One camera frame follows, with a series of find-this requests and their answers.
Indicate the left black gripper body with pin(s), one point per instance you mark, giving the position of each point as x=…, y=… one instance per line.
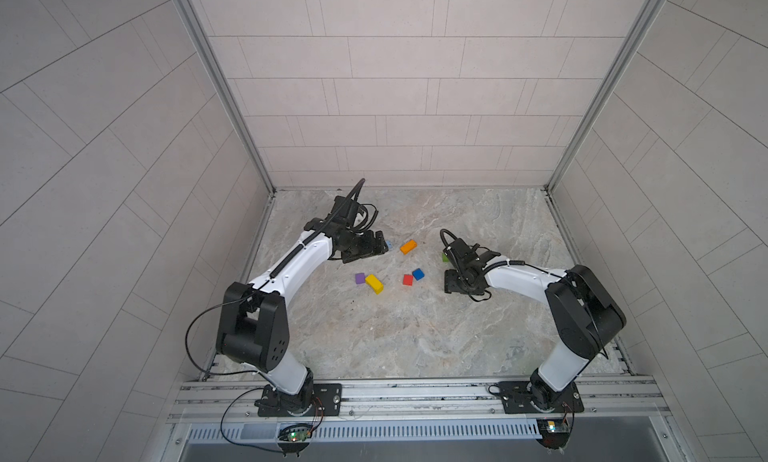
x=359, y=244

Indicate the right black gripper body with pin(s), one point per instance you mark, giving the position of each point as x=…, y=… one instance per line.
x=455, y=282

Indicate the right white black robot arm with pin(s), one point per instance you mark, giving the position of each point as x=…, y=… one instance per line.
x=585, y=315

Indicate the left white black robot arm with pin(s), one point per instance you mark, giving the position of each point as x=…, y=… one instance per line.
x=253, y=325

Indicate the yellow wood block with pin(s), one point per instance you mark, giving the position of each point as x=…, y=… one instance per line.
x=374, y=283

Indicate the orange wood block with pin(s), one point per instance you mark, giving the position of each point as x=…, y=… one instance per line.
x=408, y=246

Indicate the right yellow circuit board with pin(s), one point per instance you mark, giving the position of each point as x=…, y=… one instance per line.
x=555, y=434

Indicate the left green circuit board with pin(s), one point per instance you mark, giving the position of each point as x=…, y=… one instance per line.
x=296, y=433

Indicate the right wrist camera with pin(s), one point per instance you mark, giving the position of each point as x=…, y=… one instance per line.
x=462, y=252

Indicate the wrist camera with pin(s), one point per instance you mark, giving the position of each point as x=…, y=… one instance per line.
x=462, y=252
x=348, y=213

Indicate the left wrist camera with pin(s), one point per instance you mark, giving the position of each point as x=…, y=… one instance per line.
x=348, y=213

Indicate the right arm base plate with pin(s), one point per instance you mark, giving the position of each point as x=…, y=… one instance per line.
x=518, y=397

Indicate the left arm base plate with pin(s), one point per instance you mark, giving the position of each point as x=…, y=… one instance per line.
x=327, y=399

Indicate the aluminium mounting rail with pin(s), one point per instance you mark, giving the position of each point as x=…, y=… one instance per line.
x=442, y=398

